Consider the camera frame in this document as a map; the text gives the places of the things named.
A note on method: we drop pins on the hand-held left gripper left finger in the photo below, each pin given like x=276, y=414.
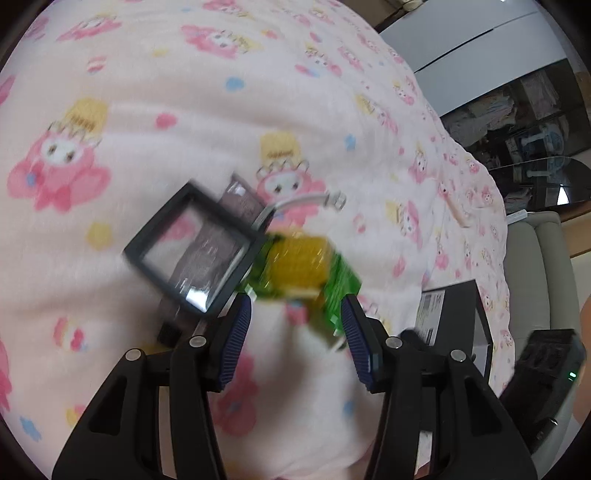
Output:
x=238, y=332

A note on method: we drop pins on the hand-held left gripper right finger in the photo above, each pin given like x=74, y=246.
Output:
x=355, y=337

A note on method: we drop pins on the green yellow snack packet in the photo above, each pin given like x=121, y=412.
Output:
x=300, y=263

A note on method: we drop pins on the black storage box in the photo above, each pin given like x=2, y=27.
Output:
x=461, y=314

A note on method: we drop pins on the black framed clear case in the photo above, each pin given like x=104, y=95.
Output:
x=147, y=242

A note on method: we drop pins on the grey sofa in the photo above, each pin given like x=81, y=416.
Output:
x=535, y=258

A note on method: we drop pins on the brown snack packet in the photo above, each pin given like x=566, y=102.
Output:
x=242, y=201

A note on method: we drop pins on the small beige strip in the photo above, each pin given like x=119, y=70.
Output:
x=457, y=210

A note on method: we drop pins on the small white device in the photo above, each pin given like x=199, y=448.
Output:
x=517, y=216

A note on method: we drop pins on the dark glass table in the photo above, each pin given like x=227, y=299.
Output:
x=540, y=182

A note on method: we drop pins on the pink printed blanket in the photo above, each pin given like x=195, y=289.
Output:
x=161, y=115

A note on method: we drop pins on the dark glass display cabinet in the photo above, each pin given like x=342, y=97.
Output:
x=521, y=110

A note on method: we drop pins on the white cabinet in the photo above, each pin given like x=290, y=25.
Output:
x=461, y=32

